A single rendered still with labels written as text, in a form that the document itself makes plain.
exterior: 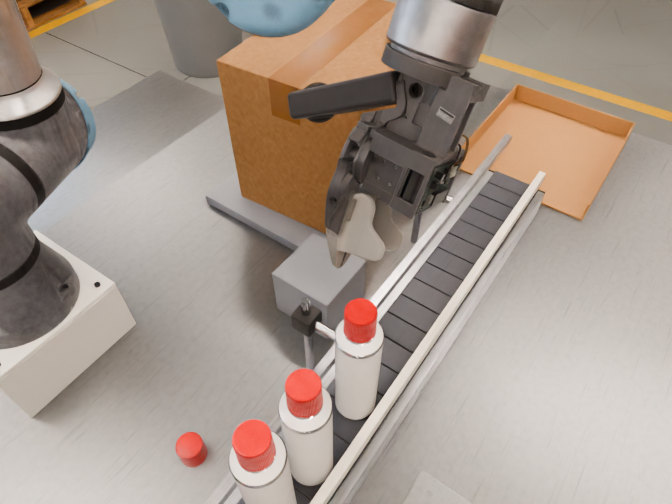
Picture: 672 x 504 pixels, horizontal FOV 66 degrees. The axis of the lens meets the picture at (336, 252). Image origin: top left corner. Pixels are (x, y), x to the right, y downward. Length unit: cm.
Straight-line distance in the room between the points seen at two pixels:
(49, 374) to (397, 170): 56
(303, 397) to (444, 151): 24
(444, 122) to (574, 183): 71
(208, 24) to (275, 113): 211
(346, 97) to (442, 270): 43
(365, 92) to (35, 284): 48
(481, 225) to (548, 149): 33
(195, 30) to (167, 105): 162
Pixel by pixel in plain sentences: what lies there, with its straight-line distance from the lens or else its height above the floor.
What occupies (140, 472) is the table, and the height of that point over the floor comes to 83.
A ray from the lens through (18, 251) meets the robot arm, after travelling 71.
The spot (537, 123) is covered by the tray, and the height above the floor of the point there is 83.
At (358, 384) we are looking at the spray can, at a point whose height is 98.
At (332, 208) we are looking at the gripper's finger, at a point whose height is 119.
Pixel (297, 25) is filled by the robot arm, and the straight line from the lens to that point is 29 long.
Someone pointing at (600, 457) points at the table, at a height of 83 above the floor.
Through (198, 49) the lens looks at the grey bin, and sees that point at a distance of 294.
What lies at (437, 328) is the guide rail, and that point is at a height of 91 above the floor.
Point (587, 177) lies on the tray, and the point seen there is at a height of 83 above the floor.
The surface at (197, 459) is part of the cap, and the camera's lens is 72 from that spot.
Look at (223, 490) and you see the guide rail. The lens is 58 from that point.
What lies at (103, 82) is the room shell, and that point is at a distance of 318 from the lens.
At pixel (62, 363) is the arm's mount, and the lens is 81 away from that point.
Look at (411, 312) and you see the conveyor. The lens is 77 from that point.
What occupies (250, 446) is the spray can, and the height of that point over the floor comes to 108.
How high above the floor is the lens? 151
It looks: 49 degrees down
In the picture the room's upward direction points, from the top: straight up
